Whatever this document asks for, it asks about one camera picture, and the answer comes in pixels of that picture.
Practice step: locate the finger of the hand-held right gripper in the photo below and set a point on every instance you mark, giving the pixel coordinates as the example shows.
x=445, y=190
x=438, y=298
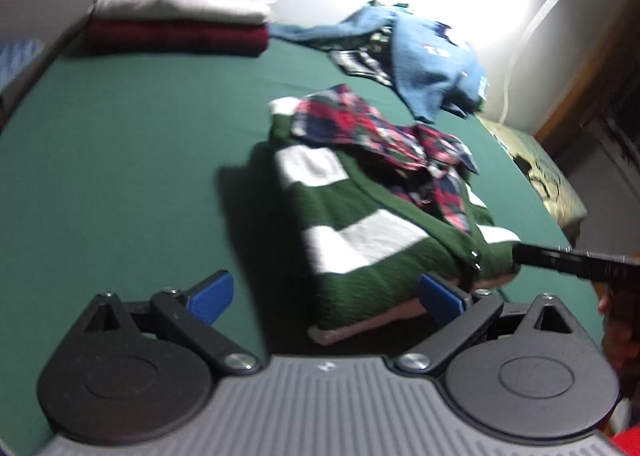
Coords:
x=555, y=261

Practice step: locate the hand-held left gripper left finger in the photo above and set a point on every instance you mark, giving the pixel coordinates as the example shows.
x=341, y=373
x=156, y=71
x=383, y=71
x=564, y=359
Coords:
x=212, y=293

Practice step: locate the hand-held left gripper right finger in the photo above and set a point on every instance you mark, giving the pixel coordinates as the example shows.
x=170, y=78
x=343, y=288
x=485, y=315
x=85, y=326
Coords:
x=442, y=296

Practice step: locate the green white-striped knit sweater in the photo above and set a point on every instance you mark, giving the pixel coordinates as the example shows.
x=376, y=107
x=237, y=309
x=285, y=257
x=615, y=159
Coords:
x=350, y=286

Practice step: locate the red plaid shirt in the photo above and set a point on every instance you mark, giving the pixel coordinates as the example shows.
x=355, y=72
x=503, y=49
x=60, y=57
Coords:
x=360, y=121

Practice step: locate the person's right hand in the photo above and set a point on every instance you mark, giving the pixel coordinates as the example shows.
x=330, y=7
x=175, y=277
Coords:
x=622, y=346

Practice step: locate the black power adapter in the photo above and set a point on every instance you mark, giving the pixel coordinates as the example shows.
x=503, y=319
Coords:
x=522, y=165

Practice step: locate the pale printed bed sheet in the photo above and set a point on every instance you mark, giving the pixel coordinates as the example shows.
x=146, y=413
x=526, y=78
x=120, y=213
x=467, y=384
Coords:
x=515, y=141

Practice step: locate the person's red clothing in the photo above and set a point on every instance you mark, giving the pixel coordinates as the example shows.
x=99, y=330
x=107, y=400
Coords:
x=630, y=446

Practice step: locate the blue knit sweater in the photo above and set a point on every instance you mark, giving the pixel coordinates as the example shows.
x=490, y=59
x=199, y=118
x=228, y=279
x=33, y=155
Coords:
x=425, y=66

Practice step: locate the grey checked garment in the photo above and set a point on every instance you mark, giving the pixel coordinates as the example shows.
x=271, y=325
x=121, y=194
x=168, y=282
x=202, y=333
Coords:
x=357, y=64

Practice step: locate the dark red folded garment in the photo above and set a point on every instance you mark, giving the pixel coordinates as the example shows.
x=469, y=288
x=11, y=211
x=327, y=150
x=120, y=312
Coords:
x=175, y=36

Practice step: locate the blue patterned bedding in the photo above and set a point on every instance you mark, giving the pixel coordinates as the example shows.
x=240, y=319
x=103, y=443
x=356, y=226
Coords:
x=17, y=61

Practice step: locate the wooden door frame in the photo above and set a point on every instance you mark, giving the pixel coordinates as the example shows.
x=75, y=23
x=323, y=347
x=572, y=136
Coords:
x=575, y=96

